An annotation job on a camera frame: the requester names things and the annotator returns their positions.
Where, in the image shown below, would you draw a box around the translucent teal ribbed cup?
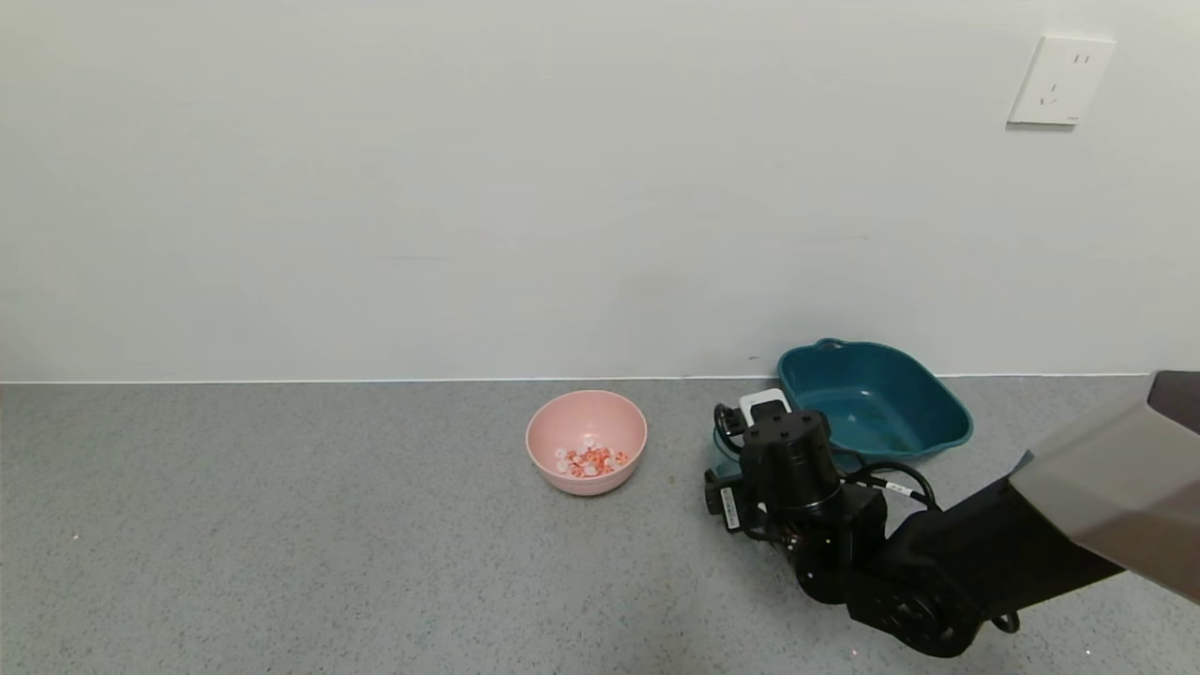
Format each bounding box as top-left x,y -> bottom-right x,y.
710,427 -> 751,481

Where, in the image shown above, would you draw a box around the pink and white solid pieces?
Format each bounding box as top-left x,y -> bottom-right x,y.
555,435 -> 631,479

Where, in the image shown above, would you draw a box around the pink plastic bowl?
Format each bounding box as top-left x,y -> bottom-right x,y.
525,390 -> 649,497

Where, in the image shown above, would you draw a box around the black camera cable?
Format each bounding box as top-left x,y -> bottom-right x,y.
713,402 -> 939,513

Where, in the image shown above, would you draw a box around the dark teal plastic basin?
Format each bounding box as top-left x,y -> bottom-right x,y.
776,337 -> 974,466

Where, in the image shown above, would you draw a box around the white wall socket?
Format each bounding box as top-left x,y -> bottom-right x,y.
1007,35 -> 1117,128

